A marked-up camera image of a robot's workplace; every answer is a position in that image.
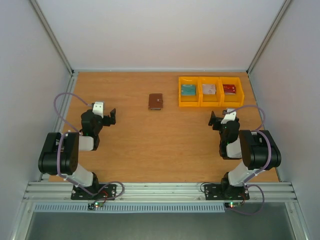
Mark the right small circuit board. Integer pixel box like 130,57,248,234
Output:
224,201,243,209

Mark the right yellow bin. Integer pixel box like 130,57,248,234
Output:
219,77,245,108

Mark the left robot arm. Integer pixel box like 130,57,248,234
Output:
38,108,116,200

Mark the red card stack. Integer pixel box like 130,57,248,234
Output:
222,84,237,95

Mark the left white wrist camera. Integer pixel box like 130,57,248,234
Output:
92,101,104,118

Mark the small circuit board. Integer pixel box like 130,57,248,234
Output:
87,202,104,211
224,201,243,209

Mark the grey slotted cable duct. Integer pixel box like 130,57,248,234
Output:
33,202,225,214

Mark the aluminium front rail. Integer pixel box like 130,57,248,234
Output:
22,181,298,203

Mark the right aluminium frame post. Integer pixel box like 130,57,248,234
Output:
246,0,293,75

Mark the left yellow bin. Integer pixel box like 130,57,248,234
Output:
178,76,201,107

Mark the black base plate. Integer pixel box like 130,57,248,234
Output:
204,183,250,201
70,184,117,201

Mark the white card stack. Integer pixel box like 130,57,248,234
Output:
202,83,217,95

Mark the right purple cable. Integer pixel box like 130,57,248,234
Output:
224,104,273,216

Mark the yellow bin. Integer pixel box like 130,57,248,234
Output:
219,77,245,108
178,76,201,107
199,76,224,108

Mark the left small circuit board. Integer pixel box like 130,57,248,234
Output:
87,202,104,211

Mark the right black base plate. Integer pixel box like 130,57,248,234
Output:
204,183,250,201

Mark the left aluminium frame post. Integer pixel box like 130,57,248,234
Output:
29,0,74,76

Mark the middle yellow bin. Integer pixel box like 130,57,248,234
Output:
199,76,224,108

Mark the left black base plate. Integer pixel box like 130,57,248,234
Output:
70,184,117,201

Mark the aluminium frame post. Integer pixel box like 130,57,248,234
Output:
246,0,293,75
29,0,74,76

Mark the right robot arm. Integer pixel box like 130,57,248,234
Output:
203,108,282,202

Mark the teal card stack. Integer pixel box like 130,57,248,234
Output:
180,84,197,96

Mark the brown leather card holder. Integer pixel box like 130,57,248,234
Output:
148,93,163,110

